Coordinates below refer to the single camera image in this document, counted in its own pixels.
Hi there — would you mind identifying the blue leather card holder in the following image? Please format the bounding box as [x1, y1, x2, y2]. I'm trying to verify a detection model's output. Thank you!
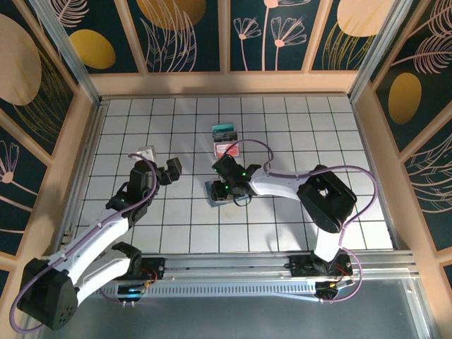
[206, 178, 250, 208]

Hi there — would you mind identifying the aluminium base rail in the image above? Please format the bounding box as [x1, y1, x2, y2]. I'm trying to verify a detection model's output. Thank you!
[35, 251, 417, 282]

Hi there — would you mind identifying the aluminium frame post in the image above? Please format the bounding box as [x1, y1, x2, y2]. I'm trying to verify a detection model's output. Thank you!
[30, 0, 103, 107]
[347, 0, 416, 103]

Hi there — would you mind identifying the white card with red circles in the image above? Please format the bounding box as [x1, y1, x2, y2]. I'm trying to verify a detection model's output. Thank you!
[214, 143, 242, 158]

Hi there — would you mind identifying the aluminium side rail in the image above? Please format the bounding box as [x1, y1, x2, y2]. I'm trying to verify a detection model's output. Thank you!
[63, 98, 107, 248]

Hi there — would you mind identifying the slotted grey cable duct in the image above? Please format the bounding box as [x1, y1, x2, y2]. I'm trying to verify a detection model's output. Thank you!
[49, 282, 319, 299]

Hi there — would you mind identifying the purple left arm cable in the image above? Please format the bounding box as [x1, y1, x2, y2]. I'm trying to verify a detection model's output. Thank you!
[8, 152, 159, 335]

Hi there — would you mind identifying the grey metal base plate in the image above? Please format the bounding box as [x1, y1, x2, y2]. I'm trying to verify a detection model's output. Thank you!
[35, 296, 424, 339]

